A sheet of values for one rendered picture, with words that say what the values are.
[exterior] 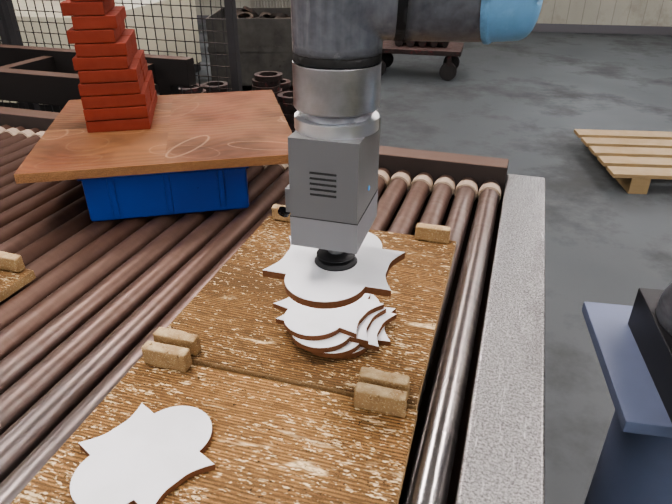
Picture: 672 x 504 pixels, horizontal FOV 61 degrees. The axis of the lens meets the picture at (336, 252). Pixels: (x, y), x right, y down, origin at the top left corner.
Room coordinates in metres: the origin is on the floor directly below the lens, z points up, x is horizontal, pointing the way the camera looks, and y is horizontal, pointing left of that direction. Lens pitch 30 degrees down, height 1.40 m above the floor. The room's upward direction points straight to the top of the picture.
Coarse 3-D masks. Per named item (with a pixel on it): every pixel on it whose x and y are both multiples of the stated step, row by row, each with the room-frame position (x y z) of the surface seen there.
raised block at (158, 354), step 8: (144, 344) 0.55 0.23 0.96; (152, 344) 0.55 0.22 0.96; (160, 344) 0.55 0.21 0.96; (168, 344) 0.55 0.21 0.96; (144, 352) 0.54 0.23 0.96; (152, 352) 0.54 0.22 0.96; (160, 352) 0.54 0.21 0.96; (168, 352) 0.54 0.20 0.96; (176, 352) 0.54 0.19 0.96; (184, 352) 0.54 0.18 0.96; (144, 360) 0.54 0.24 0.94; (152, 360) 0.54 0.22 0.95; (160, 360) 0.54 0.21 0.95; (168, 360) 0.53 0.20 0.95; (176, 360) 0.53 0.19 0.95; (184, 360) 0.53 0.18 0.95; (176, 368) 0.53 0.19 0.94; (184, 368) 0.53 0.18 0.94
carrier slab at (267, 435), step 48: (144, 384) 0.51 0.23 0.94; (192, 384) 0.51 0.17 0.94; (240, 384) 0.51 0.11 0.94; (288, 384) 0.51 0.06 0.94; (96, 432) 0.44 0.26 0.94; (240, 432) 0.44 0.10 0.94; (288, 432) 0.44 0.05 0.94; (336, 432) 0.44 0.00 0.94; (384, 432) 0.44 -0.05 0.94; (48, 480) 0.37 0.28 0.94; (192, 480) 0.37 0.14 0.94; (240, 480) 0.37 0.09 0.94; (288, 480) 0.37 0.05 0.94; (336, 480) 0.37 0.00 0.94; (384, 480) 0.37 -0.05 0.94
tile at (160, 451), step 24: (144, 408) 0.46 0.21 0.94; (168, 408) 0.46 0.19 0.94; (192, 408) 0.46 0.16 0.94; (120, 432) 0.43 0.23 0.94; (144, 432) 0.43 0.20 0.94; (168, 432) 0.43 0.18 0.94; (192, 432) 0.43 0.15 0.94; (96, 456) 0.40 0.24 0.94; (120, 456) 0.40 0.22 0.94; (144, 456) 0.40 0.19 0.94; (168, 456) 0.40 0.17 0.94; (192, 456) 0.40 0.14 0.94; (72, 480) 0.37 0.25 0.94; (96, 480) 0.37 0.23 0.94; (120, 480) 0.37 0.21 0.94; (144, 480) 0.37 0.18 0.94; (168, 480) 0.37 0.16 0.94
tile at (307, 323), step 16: (288, 304) 0.63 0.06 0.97; (352, 304) 0.63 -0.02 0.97; (368, 304) 0.63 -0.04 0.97; (288, 320) 0.59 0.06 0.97; (304, 320) 0.59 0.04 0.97; (320, 320) 0.59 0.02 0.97; (336, 320) 0.59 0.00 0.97; (352, 320) 0.59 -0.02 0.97; (304, 336) 0.56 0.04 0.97; (320, 336) 0.56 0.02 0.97; (352, 336) 0.57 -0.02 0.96
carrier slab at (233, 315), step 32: (288, 224) 0.93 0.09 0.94; (256, 256) 0.81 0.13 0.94; (416, 256) 0.81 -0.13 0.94; (448, 256) 0.81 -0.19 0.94; (224, 288) 0.72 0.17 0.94; (256, 288) 0.72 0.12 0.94; (416, 288) 0.72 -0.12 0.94; (192, 320) 0.64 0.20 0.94; (224, 320) 0.64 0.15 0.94; (256, 320) 0.64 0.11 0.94; (416, 320) 0.64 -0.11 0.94; (224, 352) 0.57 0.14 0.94; (256, 352) 0.57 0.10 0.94; (288, 352) 0.57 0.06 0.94; (384, 352) 0.57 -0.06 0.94; (416, 352) 0.57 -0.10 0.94; (320, 384) 0.51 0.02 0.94; (352, 384) 0.51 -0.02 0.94; (416, 384) 0.51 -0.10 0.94
